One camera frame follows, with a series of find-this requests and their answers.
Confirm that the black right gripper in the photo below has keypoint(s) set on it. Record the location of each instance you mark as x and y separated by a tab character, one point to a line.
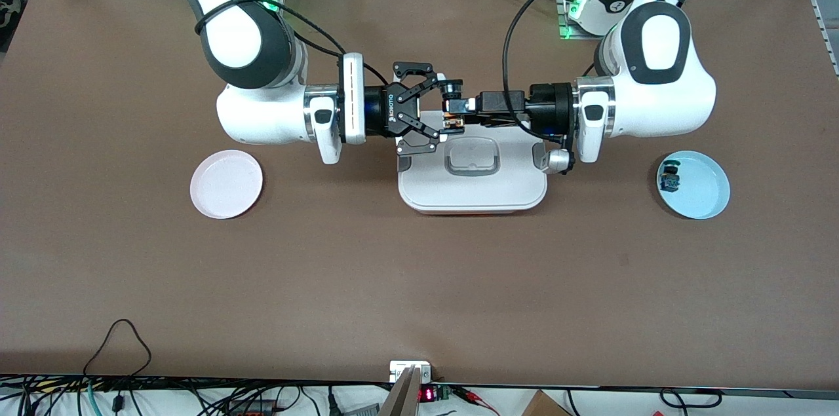
378	111

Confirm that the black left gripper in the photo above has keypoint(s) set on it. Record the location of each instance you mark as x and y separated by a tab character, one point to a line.
548	103

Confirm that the orange and black switch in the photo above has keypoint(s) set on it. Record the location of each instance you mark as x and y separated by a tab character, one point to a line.
452	90

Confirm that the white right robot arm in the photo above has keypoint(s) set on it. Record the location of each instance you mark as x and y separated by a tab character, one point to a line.
236	36

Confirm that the white lunch box grey clips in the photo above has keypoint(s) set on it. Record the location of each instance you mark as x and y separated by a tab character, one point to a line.
472	193

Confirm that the small white device box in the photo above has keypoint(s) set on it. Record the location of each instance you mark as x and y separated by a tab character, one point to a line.
400	369

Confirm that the brown cardboard box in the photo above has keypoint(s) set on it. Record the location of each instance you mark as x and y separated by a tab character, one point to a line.
544	406

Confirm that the round pink plate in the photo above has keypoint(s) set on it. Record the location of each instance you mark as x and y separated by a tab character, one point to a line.
226	183

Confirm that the round light blue plate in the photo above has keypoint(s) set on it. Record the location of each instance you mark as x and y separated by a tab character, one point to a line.
704	193

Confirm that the red digit display board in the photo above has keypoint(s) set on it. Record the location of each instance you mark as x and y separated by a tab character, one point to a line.
427	394

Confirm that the red clip leads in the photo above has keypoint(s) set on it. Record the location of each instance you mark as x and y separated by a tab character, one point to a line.
475	399

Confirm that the black power strip red switches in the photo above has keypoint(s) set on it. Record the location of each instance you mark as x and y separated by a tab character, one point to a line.
252	409

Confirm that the camouflage patterned object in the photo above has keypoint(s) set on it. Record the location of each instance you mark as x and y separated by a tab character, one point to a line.
10	10

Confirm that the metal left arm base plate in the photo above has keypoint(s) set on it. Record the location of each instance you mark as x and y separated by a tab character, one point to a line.
562	16

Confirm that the blue and black switch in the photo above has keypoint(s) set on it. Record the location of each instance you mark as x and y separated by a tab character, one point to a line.
670	179

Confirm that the grey wedge post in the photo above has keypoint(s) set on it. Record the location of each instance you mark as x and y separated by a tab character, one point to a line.
401	399

